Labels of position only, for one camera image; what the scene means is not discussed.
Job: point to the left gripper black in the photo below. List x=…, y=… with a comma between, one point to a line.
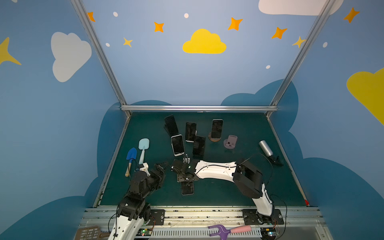
x=160, y=169

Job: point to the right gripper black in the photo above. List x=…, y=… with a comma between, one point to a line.
x=181, y=168

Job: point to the purple phone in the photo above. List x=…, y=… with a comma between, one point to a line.
x=187, y=188

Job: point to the black phone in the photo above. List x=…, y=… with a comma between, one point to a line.
x=171, y=124
x=199, y=146
x=191, y=131

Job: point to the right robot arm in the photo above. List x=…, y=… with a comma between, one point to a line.
x=247, y=178

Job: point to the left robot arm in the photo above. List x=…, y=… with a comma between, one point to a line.
x=133, y=210

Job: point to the white framed phone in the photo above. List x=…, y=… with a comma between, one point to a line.
x=178, y=145

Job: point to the round wooden phone stand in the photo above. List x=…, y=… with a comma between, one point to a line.
x=214, y=139

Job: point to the black folding phone stand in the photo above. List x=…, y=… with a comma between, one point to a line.
x=171, y=129

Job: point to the purple round phone stand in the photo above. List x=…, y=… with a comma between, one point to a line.
x=230, y=142

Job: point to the phone on wooden stand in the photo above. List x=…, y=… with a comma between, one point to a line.
x=217, y=127

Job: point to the light blue toy shovel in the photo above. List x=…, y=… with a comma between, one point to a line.
x=143, y=146

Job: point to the purple pink toy fork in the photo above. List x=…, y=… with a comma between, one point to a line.
x=224, y=232

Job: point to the silver screwdriver tool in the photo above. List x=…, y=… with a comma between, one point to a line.
x=271, y=157

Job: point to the brown perforated toy spatula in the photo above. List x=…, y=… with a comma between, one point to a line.
x=91, y=233

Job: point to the aluminium frame rail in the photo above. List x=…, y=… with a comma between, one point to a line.
x=198, y=108

